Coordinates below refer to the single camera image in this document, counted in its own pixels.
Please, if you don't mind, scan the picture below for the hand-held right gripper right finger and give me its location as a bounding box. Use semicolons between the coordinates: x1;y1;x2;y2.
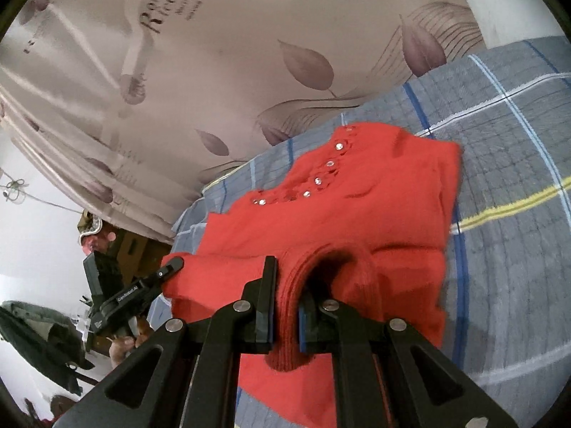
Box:
298;283;520;428

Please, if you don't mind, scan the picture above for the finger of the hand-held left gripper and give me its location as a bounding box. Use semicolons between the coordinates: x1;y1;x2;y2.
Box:
149;256;185;287

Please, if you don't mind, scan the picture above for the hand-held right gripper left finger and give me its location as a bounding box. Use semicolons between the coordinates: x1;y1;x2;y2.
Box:
54;255;279;428

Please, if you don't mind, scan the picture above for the red knit sweater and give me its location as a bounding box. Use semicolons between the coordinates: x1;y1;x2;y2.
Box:
161;122;462;428

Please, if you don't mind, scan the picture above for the person's left hand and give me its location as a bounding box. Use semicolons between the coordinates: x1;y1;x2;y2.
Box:
109;316;155;363

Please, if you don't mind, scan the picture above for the wooden cabinet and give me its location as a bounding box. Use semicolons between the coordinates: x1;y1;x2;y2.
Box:
109;229;172;260

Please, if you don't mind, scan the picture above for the patterned cloth bundle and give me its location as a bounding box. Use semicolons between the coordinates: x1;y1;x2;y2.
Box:
77;209;117;255

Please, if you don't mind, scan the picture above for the dark green jacket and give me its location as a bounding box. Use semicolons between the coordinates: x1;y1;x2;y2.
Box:
0;301;96;395

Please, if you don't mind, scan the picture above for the beige leaf print curtain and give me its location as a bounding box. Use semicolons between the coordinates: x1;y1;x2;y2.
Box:
0;0;487;241

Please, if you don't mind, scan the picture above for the grey plaid blanket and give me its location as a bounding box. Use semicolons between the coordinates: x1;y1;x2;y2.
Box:
147;36;571;428

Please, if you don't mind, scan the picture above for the wall cable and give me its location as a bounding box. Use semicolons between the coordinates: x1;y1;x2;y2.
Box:
0;177;85;213

